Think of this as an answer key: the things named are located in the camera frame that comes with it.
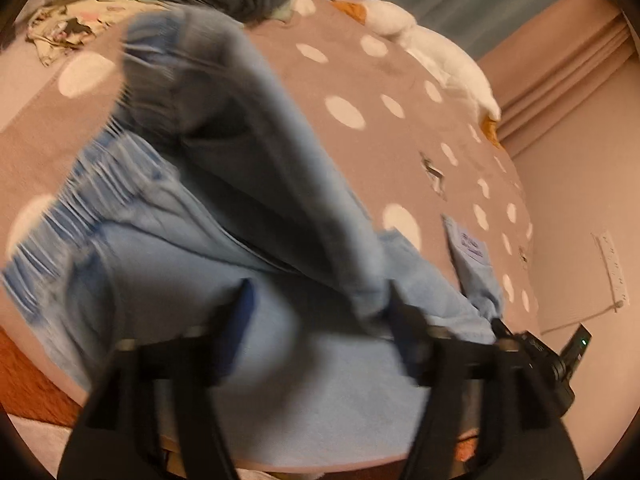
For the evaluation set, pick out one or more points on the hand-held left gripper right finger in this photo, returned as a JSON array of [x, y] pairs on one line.
[[404, 340]]

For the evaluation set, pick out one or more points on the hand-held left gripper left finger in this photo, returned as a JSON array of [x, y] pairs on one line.
[[243, 312]]

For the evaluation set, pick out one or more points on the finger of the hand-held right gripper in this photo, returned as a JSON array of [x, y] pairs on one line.
[[501, 331]]

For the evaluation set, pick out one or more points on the light blue denim pants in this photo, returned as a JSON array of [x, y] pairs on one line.
[[200, 240]]

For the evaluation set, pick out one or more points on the white power strip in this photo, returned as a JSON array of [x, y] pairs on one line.
[[611, 266]]

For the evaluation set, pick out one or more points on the pink polka dot blanket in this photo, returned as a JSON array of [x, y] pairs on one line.
[[400, 150]]

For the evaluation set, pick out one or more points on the pink curtain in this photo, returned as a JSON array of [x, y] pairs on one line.
[[570, 65]]

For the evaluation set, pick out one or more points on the white goose plush toy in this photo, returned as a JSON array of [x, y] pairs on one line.
[[440, 50]]

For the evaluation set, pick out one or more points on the floral print cloth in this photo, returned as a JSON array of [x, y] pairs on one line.
[[62, 25]]

